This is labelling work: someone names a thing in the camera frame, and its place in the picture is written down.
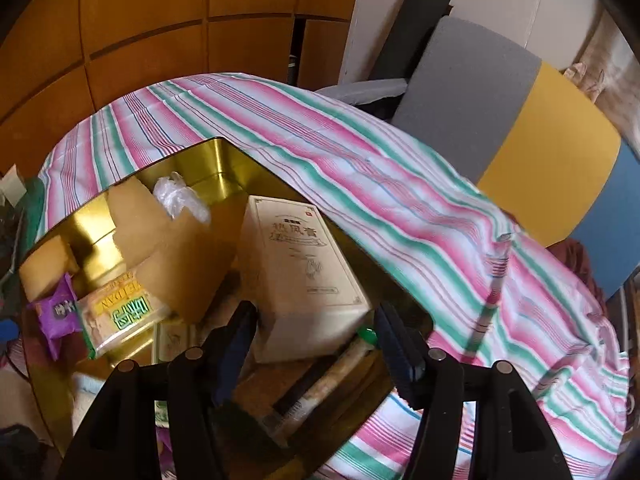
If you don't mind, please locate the purple snack packet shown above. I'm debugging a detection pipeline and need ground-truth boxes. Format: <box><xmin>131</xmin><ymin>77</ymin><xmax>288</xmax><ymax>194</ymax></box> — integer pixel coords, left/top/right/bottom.
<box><xmin>28</xmin><ymin>273</ymin><xmax>82</xmax><ymax>361</ymax></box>

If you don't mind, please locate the wooden wardrobe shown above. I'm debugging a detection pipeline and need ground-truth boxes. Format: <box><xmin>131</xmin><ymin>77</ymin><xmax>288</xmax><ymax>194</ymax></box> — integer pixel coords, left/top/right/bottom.
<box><xmin>1</xmin><ymin>0</ymin><xmax>356</xmax><ymax>177</ymax></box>

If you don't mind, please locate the white crumpled plastic wrapper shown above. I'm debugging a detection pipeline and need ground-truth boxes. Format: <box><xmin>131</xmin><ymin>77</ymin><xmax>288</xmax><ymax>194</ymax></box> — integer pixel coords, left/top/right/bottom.
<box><xmin>153</xmin><ymin>171</ymin><xmax>210</xmax><ymax>224</ymax></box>

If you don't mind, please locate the striped pink green cloth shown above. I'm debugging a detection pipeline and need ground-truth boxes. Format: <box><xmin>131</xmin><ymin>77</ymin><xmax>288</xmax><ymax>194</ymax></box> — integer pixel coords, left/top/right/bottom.
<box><xmin>38</xmin><ymin>74</ymin><xmax>629</xmax><ymax>479</ymax></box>

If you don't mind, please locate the black rolled mat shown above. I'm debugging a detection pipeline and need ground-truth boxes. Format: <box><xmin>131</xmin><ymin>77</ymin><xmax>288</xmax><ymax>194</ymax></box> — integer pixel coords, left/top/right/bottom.
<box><xmin>369</xmin><ymin>0</ymin><xmax>452</xmax><ymax>80</ymax></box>

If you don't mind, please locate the gold metal tin box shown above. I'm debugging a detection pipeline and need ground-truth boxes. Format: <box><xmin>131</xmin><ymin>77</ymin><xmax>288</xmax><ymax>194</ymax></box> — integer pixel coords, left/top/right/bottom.
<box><xmin>19</xmin><ymin>136</ymin><xmax>434</xmax><ymax>480</ymax></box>

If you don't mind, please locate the grey yellow blue chair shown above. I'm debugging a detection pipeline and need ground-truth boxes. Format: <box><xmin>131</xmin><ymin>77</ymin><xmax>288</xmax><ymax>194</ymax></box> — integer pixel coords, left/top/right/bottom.
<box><xmin>392</xmin><ymin>16</ymin><xmax>639</xmax><ymax>297</ymax></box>

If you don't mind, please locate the green yellow cracker packet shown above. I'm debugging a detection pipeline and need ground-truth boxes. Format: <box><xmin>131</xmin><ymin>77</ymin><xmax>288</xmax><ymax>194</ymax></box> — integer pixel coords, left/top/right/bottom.
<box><xmin>77</xmin><ymin>271</ymin><xmax>171</xmax><ymax>360</ymax></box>

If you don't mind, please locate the floral curtain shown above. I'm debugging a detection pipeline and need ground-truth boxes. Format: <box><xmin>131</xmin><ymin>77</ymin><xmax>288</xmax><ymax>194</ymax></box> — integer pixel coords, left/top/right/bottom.
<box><xmin>564</xmin><ymin>11</ymin><xmax>640</xmax><ymax>157</ymax></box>

